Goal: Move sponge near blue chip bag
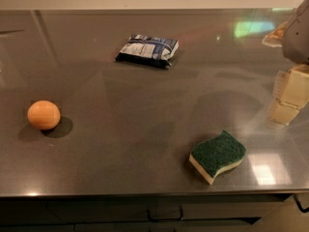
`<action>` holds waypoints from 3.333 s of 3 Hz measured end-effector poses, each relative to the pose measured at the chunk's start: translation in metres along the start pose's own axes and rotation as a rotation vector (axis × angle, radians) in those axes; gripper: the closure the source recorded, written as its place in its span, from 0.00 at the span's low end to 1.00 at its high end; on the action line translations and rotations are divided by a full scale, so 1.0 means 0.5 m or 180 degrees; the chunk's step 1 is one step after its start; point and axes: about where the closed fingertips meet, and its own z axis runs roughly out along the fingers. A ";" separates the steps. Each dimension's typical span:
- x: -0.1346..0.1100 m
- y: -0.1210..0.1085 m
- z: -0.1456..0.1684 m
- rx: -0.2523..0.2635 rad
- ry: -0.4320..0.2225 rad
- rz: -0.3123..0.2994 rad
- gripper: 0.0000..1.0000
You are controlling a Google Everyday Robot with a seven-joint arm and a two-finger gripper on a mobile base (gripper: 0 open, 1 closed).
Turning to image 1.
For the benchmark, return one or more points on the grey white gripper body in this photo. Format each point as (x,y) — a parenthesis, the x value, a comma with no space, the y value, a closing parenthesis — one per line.
(298,38)

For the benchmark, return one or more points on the orange ball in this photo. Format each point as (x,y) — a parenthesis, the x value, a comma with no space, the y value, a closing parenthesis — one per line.
(44,115)

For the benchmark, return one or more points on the black drawer handle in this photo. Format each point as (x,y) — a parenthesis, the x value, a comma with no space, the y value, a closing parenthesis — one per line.
(167,212)

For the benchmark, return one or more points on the blue chip bag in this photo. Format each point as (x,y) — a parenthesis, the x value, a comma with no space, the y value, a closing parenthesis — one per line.
(148,50)

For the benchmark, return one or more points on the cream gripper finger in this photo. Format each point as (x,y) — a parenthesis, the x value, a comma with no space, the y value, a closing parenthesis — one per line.
(275,37)
(290,94)

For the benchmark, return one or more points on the green and yellow sponge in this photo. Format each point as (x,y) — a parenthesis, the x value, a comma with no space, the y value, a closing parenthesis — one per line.
(217,155)

